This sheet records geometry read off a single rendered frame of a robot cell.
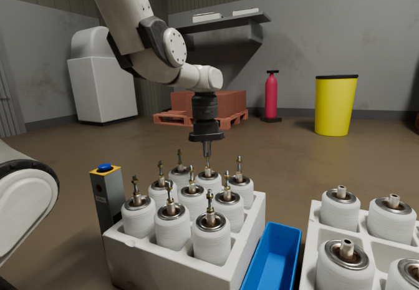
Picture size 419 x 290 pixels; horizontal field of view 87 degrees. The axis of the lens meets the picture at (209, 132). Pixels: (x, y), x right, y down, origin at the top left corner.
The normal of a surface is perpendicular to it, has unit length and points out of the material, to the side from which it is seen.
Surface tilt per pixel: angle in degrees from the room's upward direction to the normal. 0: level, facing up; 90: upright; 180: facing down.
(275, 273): 0
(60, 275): 0
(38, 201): 90
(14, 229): 90
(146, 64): 126
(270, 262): 0
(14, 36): 90
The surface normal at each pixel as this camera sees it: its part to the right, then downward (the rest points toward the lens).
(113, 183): 0.91, 0.07
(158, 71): -0.22, 0.78
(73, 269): -0.04, -0.97
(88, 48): -0.49, 0.06
